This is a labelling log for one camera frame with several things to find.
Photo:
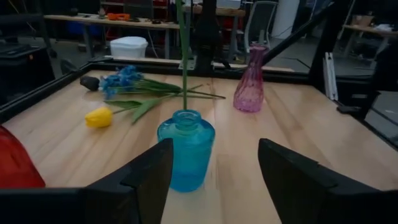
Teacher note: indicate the cardboard box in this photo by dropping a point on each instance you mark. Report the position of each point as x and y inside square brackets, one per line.
[362, 20]

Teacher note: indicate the metal mounting plate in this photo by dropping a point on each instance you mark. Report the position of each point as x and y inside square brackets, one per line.
[187, 63]

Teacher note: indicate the orange tool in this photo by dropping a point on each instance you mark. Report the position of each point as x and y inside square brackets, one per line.
[118, 16]

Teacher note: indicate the red glass vase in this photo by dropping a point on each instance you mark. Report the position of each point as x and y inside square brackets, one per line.
[15, 161]

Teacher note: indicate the wooden desk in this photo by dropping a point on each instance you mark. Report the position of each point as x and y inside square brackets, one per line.
[370, 30]

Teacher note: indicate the blue glass vase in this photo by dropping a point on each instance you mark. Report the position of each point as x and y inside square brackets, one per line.
[191, 149]

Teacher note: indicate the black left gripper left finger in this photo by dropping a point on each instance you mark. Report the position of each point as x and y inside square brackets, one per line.
[140, 193]

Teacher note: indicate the black artificial tulip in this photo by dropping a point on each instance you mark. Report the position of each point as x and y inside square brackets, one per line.
[90, 83]

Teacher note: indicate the white aluminium extrusion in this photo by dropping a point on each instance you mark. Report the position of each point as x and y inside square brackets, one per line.
[330, 77]

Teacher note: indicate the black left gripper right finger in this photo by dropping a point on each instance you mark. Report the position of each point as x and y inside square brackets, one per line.
[304, 193]

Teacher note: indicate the black aluminium table frame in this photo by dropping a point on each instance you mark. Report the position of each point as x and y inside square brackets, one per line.
[46, 89]

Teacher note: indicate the blue storage bin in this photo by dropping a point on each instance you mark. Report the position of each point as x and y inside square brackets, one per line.
[82, 29]

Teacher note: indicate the white plastic bin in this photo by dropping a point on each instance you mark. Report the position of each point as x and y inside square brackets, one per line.
[129, 48]

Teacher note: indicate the pink glass vase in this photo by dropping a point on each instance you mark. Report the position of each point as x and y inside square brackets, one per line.
[250, 90]

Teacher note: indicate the black cabinet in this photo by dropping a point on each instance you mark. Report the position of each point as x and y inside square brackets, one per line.
[21, 71]

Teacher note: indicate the blue artificial flower bunch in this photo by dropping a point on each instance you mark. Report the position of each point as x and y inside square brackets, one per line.
[119, 81]

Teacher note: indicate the long wooden workbench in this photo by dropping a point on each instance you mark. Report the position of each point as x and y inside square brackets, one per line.
[140, 23]

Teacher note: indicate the grey office chair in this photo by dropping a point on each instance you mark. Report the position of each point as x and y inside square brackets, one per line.
[261, 18]

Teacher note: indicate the yellow artificial tulip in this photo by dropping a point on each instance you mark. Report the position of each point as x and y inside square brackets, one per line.
[184, 62]
[98, 117]

